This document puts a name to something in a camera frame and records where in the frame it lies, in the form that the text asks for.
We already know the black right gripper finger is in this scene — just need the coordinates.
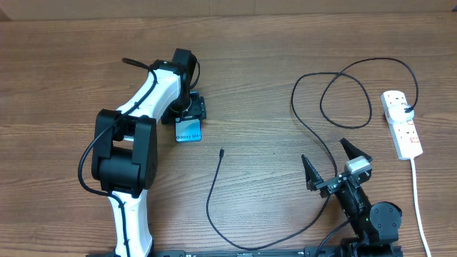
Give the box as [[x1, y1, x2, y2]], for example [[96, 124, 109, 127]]
[[301, 154, 323, 189], [340, 138, 373, 161]]

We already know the blue Galaxy smartphone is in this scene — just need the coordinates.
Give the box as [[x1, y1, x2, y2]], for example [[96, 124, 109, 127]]
[[175, 119, 202, 143]]

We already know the black USB charging cable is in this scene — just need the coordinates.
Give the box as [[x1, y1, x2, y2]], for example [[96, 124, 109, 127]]
[[205, 56, 420, 251]]

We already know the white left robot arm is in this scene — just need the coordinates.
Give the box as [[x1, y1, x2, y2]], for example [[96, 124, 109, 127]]
[[77, 49, 206, 256]]

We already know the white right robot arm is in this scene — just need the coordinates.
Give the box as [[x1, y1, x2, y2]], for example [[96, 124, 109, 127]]
[[301, 138, 403, 257]]

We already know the white charger plug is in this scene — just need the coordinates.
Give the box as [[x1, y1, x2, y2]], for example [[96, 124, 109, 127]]
[[386, 104, 415, 124]]

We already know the white power strip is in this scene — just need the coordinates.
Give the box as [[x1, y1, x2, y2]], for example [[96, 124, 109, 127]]
[[381, 91, 423, 160]]

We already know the white power strip cord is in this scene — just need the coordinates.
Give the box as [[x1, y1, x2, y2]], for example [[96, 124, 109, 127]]
[[409, 158, 433, 257]]

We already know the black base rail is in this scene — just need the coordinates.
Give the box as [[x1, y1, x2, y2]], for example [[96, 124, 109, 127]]
[[86, 246, 403, 257]]

